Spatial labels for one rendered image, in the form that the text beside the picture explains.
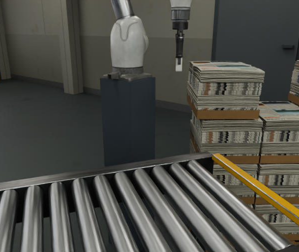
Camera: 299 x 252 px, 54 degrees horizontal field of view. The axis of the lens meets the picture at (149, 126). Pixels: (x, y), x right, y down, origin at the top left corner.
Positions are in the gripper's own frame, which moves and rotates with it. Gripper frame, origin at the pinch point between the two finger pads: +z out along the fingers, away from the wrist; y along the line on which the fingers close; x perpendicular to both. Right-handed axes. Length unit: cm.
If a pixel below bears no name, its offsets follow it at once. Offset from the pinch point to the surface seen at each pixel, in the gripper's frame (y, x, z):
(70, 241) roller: -95, 32, 27
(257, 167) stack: -15, -40, 50
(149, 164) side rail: -59, 15, 26
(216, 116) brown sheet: -19.1, -16.2, 21.6
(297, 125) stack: -18, -54, 26
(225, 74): -19.0, -18.5, 2.1
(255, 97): -18.3, -33.2, 12.6
